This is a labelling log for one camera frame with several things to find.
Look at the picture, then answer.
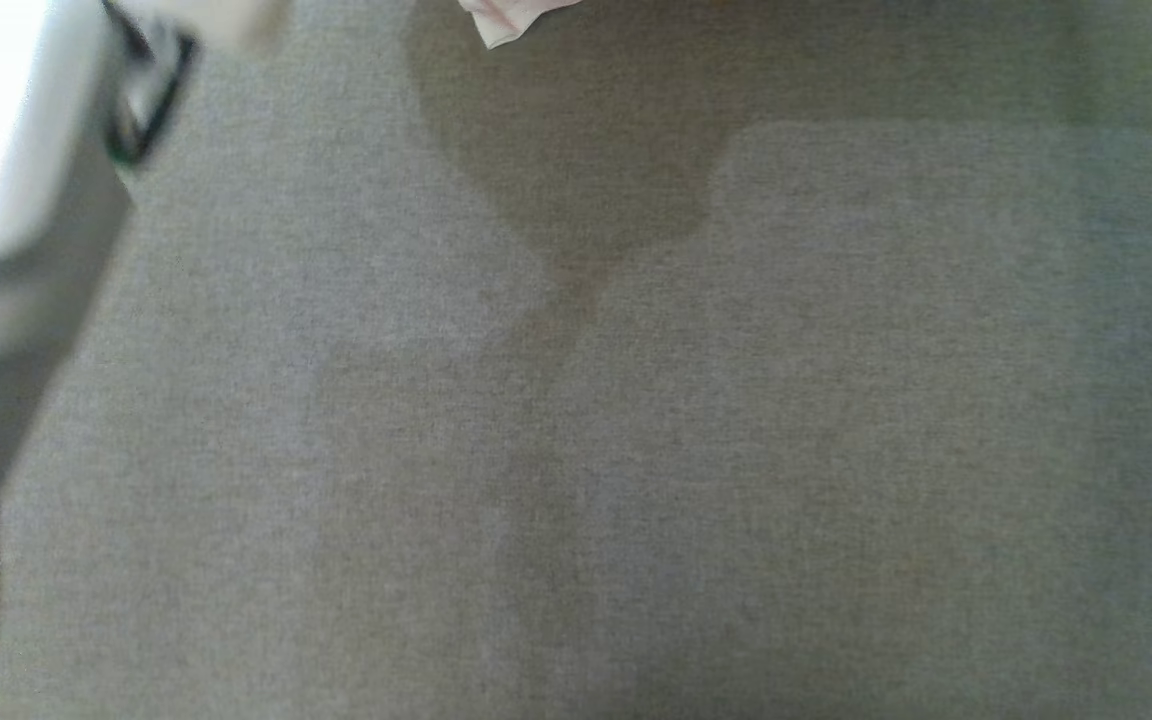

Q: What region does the red jersey with white sleeves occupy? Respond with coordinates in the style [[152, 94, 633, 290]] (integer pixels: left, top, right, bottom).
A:
[[456, 0, 583, 50]]

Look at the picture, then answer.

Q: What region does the large grey sofa seat cushion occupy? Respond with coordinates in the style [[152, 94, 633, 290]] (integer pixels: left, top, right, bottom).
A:
[[0, 0, 1152, 720]]

